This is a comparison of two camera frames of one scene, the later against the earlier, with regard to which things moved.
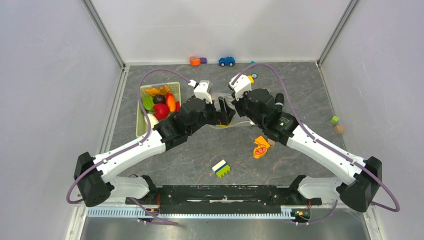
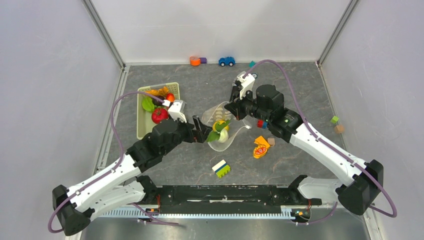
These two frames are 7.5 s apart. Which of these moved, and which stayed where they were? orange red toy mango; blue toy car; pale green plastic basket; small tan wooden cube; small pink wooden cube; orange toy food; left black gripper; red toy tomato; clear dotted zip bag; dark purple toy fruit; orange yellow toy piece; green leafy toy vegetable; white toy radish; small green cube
Moved: green leafy toy vegetable; red toy tomato; left black gripper; white toy radish; clear dotted zip bag
Stayed: pale green plastic basket; small green cube; orange yellow toy piece; orange red toy mango; dark purple toy fruit; small pink wooden cube; small tan wooden cube; orange toy food; blue toy car
